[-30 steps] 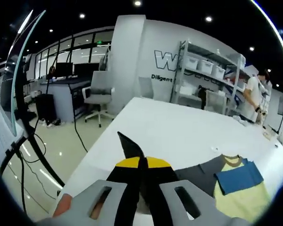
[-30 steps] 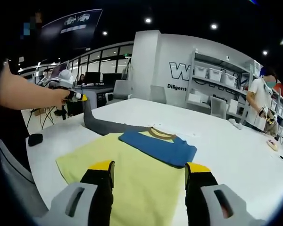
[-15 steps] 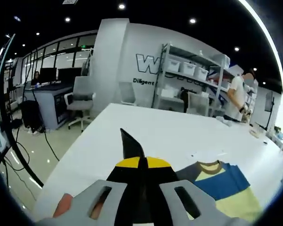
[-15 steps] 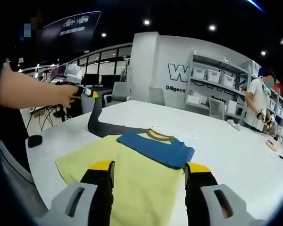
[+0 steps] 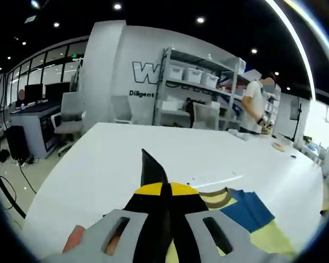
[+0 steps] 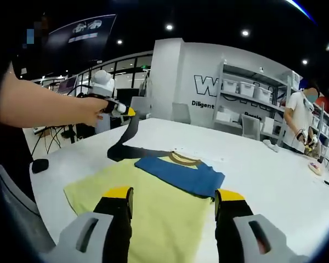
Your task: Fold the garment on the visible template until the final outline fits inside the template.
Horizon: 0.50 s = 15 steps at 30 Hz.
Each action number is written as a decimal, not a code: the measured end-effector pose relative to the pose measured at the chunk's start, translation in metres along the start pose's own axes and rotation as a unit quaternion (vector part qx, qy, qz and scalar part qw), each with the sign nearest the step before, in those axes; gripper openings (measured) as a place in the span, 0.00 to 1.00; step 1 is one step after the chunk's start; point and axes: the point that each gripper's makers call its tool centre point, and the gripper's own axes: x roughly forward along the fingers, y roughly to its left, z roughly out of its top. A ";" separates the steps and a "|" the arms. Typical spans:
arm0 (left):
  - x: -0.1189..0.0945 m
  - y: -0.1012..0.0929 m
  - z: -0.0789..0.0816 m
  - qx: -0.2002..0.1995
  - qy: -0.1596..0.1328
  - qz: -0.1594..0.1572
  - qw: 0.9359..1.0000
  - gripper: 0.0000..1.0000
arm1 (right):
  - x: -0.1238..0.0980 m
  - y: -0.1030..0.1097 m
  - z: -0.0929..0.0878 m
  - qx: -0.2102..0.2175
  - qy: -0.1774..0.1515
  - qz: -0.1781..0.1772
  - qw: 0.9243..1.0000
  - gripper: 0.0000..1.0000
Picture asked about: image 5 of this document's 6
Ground white storage bin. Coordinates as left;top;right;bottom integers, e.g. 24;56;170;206
168;65;185;81
186;67;205;84
201;72;220;87

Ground person's left hand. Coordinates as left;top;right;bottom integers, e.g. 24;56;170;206
62;225;86;253

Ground grey metal shelf rack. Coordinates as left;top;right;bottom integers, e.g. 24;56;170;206
153;47;246;131

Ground white table socket panel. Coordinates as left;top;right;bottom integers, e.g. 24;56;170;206
190;174;243;187

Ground grey chair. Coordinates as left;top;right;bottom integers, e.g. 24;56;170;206
111;95;133;124

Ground white cloth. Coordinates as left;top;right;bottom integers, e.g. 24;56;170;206
229;128;251;141

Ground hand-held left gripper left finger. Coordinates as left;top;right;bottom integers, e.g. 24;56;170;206
83;182;171;263

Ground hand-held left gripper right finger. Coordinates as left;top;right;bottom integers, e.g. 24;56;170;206
169;182;252;263

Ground yellow black blue garment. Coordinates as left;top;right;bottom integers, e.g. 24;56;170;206
141;148;296;263

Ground grey office desk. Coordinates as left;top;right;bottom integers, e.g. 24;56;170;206
10;105;63;159

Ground white mesh chair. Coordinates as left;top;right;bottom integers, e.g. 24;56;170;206
191;104;219;130

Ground black monitor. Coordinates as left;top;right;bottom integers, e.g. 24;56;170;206
45;82;71;100
24;83;44;104

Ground white office chair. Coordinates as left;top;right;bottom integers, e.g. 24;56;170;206
51;92;87;157

